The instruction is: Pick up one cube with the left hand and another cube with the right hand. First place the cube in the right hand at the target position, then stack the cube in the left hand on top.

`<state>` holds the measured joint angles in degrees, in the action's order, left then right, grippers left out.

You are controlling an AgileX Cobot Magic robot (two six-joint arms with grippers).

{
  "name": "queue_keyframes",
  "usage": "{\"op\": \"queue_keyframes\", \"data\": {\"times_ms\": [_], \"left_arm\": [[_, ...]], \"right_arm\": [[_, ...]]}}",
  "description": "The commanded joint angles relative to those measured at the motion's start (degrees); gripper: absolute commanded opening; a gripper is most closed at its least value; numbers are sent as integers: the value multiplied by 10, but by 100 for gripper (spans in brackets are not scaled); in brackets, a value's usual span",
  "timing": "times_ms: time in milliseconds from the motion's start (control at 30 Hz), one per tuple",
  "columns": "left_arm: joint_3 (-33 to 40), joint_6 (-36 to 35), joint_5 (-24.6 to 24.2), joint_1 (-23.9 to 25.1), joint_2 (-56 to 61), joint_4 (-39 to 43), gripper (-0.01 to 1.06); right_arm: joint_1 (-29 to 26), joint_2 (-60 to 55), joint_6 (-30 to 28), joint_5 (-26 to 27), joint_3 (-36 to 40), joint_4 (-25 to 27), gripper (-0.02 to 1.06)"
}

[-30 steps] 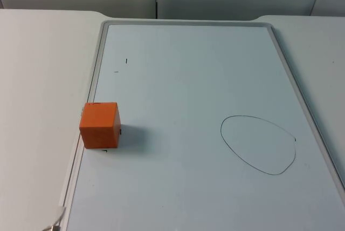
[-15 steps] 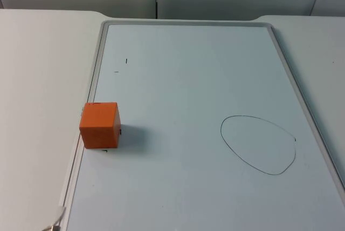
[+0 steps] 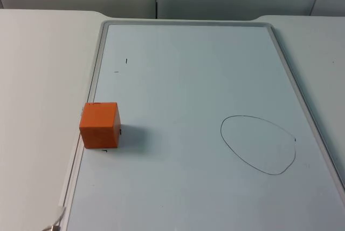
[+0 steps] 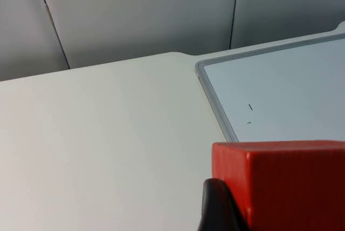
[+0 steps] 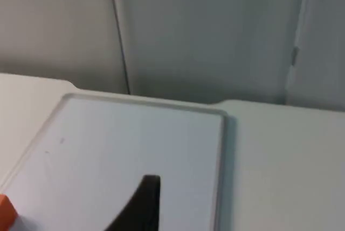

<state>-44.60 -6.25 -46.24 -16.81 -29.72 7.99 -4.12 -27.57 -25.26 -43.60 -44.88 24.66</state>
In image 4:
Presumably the red cube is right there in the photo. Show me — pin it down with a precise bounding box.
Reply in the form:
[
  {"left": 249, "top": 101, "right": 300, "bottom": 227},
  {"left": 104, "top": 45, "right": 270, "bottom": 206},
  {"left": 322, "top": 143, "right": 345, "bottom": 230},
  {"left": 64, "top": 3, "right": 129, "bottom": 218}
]
[{"left": 211, "top": 139, "right": 345, "bottom": 231}]

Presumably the grey-framed whiteboard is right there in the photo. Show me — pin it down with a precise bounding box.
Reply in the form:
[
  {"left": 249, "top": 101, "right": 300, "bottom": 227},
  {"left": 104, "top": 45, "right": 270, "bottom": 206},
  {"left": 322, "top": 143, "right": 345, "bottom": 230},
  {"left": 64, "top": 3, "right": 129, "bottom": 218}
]
[{"left": 194, "top": 32, "right": 345, "bottom": 144}]

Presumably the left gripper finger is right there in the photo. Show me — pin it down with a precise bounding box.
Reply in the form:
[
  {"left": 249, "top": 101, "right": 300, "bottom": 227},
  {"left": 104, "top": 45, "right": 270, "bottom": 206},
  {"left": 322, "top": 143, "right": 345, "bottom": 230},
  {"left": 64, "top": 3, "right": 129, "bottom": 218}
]
[{"left": 198, "top": 178, "right": 250, "bottom": 231}]

